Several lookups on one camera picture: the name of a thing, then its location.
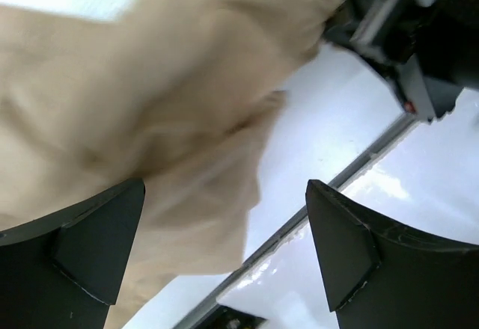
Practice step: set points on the aluminium frame rail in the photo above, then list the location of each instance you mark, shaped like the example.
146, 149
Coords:
377, 148

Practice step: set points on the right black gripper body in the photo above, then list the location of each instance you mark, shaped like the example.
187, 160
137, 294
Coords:
426, 50

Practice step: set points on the beige t shirt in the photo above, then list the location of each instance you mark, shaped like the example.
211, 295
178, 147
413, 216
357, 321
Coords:
182, 93

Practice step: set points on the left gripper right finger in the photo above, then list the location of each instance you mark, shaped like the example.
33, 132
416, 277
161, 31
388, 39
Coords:
380, 273

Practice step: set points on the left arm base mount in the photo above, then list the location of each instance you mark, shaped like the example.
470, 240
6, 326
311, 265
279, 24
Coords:
222, 317

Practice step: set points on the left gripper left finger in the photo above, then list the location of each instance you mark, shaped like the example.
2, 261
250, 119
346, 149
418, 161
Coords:
65, 270

